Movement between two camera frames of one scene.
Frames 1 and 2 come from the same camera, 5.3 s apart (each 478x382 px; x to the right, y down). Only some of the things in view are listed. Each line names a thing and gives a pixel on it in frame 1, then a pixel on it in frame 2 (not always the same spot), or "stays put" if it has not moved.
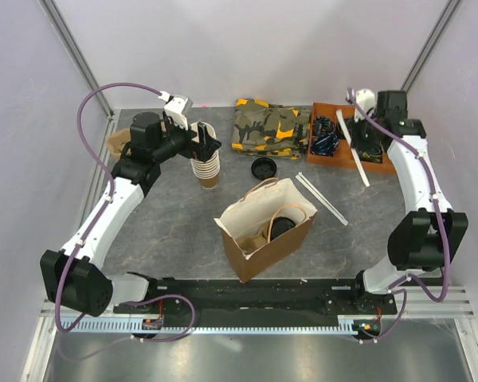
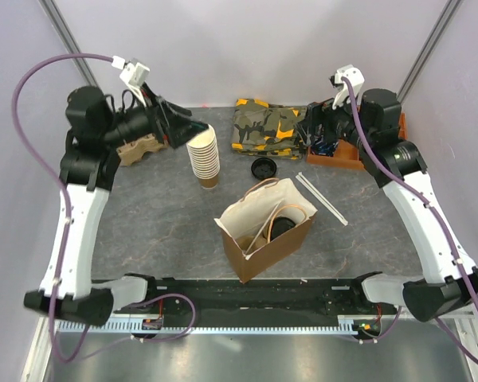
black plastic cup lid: x=280 y=225 stays put
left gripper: x=201 y=150 → x=174 y=122
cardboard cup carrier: x=249 y=243 stays put
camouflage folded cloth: x=262 y=129 stays put
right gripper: x=358 y=143 → x=318 y=113
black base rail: x=272 y=298 stays put
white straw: x=352 y=150 → x=247 y=257
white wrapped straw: x=306 y=182 stays put
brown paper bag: x=267 y=224 stays put
